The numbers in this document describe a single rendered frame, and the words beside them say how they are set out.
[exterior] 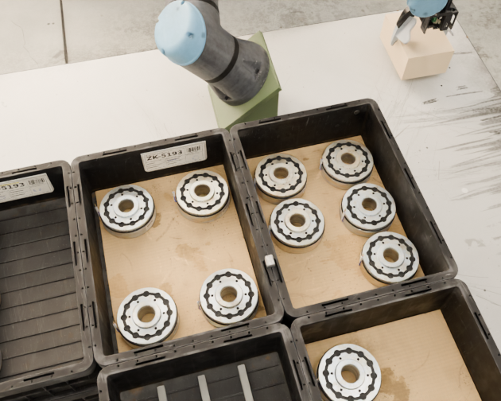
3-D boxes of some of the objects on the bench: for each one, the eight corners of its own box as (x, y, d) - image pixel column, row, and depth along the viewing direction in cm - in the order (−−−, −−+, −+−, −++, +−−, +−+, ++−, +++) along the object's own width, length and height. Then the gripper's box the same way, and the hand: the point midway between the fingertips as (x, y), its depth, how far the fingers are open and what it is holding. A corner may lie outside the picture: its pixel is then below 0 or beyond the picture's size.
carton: (379, 36, 153) (385, 13, 147) (421, 29, 154) (429, 7, 148) (401, 79, 145) (408, 58, 138) (445, 72, 146) (454, 50, 140)
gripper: (411, -2, 123) (390, 64, 140) (493, -15, 126) (463, 52, 143) (397, -28, 128) (378, 40, 145) (476, -40, 130) (449, 29, 147)
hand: (417, 38), depth 145 cm, fingers closed on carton, 14 cm apart
